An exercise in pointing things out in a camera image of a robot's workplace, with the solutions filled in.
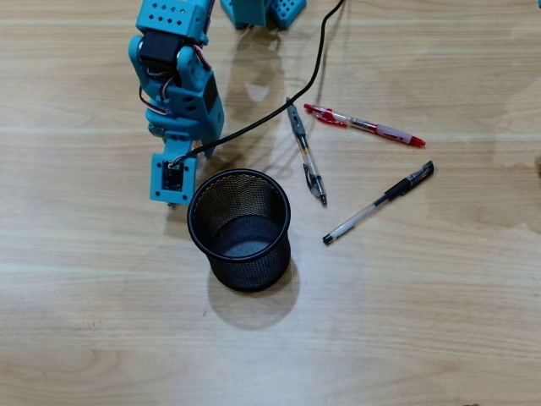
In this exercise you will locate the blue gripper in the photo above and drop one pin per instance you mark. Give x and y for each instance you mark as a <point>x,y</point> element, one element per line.
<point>210,149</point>

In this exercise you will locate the grey grip retractable pen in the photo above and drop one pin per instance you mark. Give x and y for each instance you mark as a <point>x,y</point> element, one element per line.
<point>294,118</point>

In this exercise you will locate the red retractable pen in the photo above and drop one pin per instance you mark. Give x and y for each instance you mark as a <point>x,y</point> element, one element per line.
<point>393,134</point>

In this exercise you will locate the black capped gel pen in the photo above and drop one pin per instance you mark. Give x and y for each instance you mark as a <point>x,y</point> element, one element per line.
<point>399,190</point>

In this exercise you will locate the black mesh pen holder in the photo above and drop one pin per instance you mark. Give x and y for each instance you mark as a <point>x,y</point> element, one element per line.
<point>249,270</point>

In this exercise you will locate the blue wrist camera module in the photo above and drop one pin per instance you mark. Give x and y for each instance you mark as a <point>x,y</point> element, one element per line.
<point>171,177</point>

